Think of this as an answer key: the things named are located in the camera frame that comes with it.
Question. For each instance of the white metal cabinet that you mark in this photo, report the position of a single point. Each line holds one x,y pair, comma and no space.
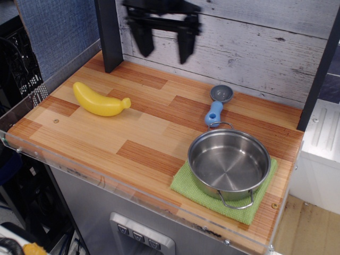
315,179

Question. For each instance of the blue grey toy spoon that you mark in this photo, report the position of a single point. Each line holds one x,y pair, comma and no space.
220,95

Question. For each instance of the dark right frame post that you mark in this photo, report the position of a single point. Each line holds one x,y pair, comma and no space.
321,73

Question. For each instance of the green cloth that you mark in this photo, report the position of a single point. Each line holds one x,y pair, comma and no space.
243,210

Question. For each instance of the black plastic crate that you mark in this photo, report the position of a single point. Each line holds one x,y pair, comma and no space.
22,62

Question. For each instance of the dark frame post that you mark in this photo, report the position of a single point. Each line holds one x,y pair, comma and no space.
321,73
109,32

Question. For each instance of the yellow toy banana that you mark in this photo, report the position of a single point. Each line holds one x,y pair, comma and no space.
98,104

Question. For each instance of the silver dispenser panel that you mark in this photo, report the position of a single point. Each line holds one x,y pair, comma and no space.
132,237

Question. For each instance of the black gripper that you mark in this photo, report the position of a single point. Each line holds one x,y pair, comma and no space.
175,16

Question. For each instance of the yellow object bottom left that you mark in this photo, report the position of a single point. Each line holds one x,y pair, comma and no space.
33,249

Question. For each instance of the clear acrylic table guard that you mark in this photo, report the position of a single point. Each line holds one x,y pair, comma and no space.
126,163

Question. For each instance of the stainless steel pot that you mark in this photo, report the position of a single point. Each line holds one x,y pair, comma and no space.
228,163

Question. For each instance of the dark left frame post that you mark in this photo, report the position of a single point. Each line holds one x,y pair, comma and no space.
109,32

